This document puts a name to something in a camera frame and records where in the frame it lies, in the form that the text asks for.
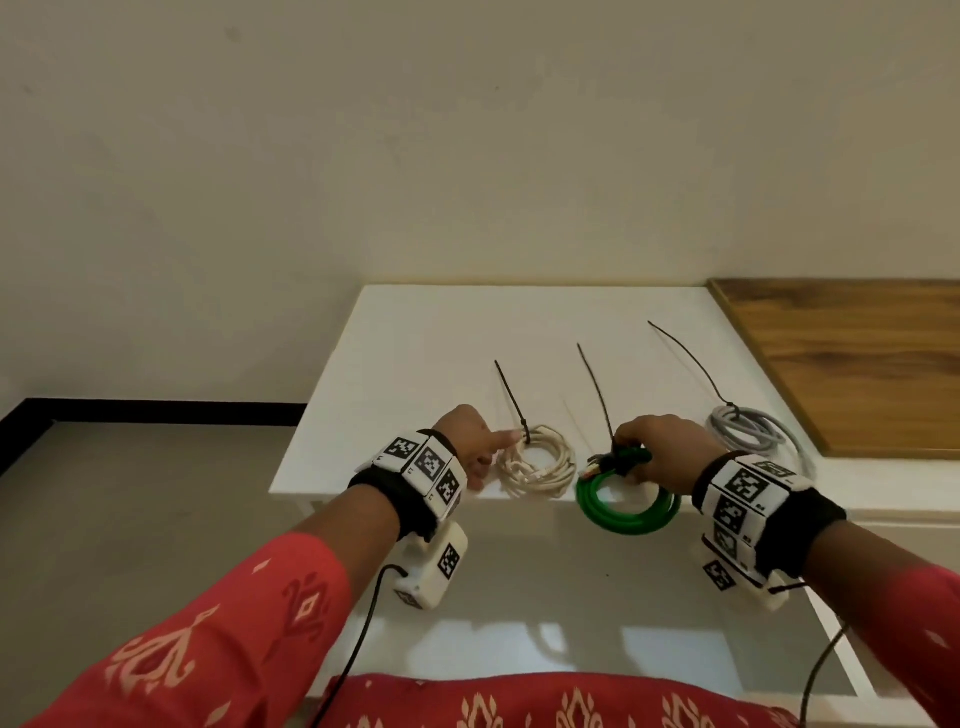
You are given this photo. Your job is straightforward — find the person's right hand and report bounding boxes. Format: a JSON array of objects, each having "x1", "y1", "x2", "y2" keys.
[{"x1": 611, "y1": 414, "x2": 729, "y2": 496}]

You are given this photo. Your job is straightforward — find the person's left hand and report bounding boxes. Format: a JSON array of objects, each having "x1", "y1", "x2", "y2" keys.
[{"x1": 433, "y1": 404, "x2": 520, "y2": 493}]

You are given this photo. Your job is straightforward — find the beige cable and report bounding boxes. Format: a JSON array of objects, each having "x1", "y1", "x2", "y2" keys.
[{"x1": 496, "y1": 425, "x2": 579, "y2": 500}]

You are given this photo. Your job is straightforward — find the black cable tie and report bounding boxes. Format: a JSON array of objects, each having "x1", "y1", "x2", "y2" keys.
[
  {"x1": 494, "y1": 359, "x2": 534, "y2": 445},
  {"x1": 648, "y1": 320, "x2": 742, "y2": 415},
  {"x1": 577, "y1": 343, "x2": 639, "y2": 481}
]

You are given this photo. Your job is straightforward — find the green network cable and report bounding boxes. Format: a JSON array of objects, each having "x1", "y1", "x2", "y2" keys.
[{"x1": 575, "y1": 446, "x2": 682, "y2": 538}]

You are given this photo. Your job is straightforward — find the white drawer with glossy base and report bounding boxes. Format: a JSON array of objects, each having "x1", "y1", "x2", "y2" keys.
[{"x1": 303, "y1": 491, "x2": 939, "y2": 728}]

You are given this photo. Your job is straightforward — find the person's left forearm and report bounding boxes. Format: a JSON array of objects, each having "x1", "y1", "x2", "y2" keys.
[{"x1": 22, "y1": 483, "x2": 403, "y2": 728}]

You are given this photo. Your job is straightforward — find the person's right forearm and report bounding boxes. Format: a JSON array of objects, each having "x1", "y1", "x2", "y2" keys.
[{"x1": 802, "y1": 521, "x2": 960, "y2": 725}]

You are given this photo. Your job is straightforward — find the black wristband with marker tags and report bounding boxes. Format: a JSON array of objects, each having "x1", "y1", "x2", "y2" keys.
[
  {"x1": 348, "y1": 428, "x2": 470, "y2": 543},
  {"x1": 691, "y1": 451, "x2": 847, "y2": 580}
]

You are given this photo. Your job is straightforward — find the white low table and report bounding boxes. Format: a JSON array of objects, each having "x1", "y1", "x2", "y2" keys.
[{"x1": 269, "y1": 284, "x2": 960, "y2": 575}]

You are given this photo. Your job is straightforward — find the white marker cube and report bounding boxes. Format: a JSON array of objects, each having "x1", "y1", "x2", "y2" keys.
[{"x1": 689, "y1": 533, "x2": 793, "y2": 613}]

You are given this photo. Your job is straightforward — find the wooden board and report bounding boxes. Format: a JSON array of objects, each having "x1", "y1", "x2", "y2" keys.
[{"x1": 707, "y1": 278, "x2": 960, "y2": 460}]

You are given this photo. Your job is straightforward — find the black baseboard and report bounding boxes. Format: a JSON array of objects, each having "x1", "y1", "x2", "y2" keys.
[{"x1": 0, "y1": 398, "x2": 307, "y2": 478}]

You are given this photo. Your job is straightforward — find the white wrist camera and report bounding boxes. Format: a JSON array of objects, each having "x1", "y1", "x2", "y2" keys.
[{"x1": 389, "y1": 521, "x2": 470, "y2": 611}]

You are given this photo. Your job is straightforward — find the black camera cable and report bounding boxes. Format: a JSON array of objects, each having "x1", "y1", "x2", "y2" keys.
[
  {"x1": 309, "y1": 563, "x2": 410, "y2": 728},
  {"x1": 768, "y1": 581, "x2": 850, "y2": 728}
]

